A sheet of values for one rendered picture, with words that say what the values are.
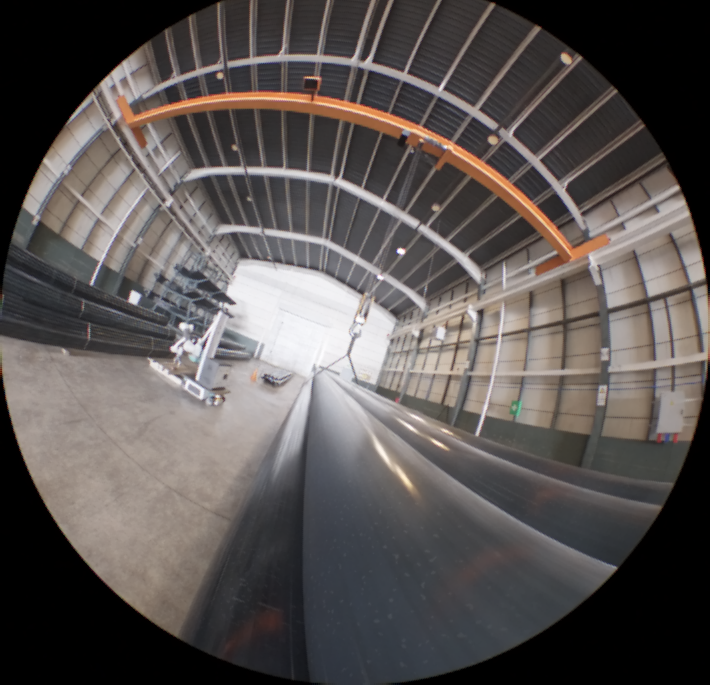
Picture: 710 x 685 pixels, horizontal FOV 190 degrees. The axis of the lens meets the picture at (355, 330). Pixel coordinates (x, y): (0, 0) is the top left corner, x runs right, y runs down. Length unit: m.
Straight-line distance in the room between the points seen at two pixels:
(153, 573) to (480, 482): 1.65
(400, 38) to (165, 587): 10.03
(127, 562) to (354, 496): 1.64
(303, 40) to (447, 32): 4.33
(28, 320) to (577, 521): 4.31
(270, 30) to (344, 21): 2.38
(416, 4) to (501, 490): 8.83
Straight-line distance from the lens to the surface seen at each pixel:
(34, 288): 4.18
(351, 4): 9.10
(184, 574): 1.70
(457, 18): 8.37
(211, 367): 4.22
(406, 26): 8.59
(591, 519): 0.24
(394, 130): 5.10
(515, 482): 0.28
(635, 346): 6.82
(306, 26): 9.37
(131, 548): 1.78
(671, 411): 6.14
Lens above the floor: 1.51
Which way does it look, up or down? 12 degrees up
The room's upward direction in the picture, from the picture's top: 19 degrees clockwise
